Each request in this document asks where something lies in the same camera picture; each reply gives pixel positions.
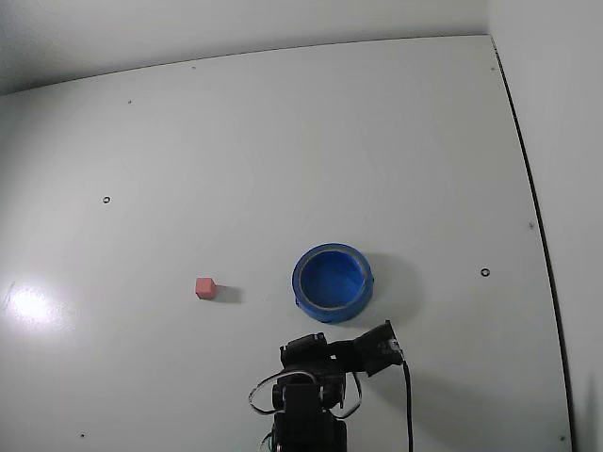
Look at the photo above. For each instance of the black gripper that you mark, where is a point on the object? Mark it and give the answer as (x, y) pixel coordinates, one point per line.
(307, 349)

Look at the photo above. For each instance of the small red block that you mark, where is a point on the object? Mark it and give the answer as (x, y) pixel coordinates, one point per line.
(205, 288)

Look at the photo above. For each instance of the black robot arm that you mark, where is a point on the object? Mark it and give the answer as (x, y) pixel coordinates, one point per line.
(308, 419)

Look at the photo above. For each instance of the blue tape roll bin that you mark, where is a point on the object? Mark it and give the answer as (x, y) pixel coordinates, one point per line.
(330, 308)

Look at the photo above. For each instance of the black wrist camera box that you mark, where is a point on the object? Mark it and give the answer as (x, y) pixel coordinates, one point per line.
(379, 350)

